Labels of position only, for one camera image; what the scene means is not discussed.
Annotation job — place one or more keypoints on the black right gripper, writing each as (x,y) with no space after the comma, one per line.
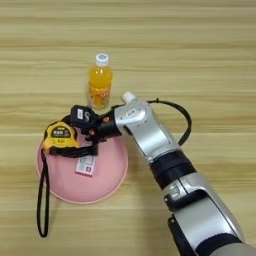
(106,128)

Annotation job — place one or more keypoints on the black box with white label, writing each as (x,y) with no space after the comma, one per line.
(81,116)

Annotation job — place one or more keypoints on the pink round plate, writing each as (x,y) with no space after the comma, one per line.
(83,186)

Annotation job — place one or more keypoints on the orange juice bottle white cap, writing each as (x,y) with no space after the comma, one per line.
(100,83)

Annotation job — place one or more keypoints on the small white pink card box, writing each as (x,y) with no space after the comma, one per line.
(85,166)

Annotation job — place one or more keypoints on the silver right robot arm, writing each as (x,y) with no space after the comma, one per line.
(153,133)

